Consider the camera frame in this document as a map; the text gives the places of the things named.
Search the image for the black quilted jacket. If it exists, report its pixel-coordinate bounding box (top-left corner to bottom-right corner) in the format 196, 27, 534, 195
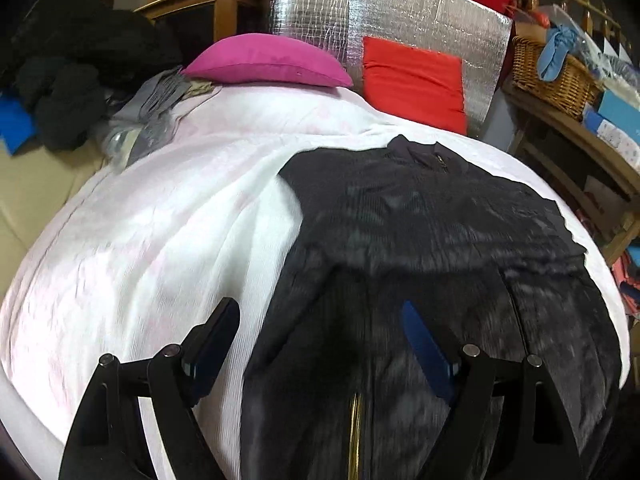
240, 136, 622, 479

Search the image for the black clothes pile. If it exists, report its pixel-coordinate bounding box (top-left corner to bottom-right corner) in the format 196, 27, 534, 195
1, 0, 181, 152

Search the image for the white pink bed blanket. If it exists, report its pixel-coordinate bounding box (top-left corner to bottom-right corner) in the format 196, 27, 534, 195
1, 84, 629, 479

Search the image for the cream sofa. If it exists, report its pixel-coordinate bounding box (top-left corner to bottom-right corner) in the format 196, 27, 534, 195
0, 141, 106, 292

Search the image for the wooden side table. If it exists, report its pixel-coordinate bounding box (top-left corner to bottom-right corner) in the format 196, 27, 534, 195
502, 80, 639, 264

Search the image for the grey folded garment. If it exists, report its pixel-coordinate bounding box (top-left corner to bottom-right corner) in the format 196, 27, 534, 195
92, 66, 216, 168

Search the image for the red pillow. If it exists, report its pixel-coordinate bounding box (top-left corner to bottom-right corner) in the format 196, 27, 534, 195
362, 37, 468, 136

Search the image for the white patterned tissue pack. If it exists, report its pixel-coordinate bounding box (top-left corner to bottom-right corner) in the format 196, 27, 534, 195
582, 108, 640, 171

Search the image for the blue garment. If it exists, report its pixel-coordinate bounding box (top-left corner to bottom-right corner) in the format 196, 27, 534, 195
0, 96, 36, 155

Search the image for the magenta pillow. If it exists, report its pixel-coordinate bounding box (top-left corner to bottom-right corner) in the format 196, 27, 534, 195
182, 34, 352, 88

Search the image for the wicker basket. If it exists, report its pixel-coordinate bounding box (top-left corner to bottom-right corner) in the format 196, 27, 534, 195
510, 34, 604, 122

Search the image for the light blue cardboard box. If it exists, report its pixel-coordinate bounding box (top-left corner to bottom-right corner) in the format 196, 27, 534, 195
584, 90, 640, 144

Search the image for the blue cloth in basket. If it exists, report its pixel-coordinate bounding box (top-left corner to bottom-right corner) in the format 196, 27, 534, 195
536, 25, 580, 82

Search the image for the silver foil insulation panel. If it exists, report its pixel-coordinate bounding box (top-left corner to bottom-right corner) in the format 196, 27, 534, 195
264, 0, 512, 136

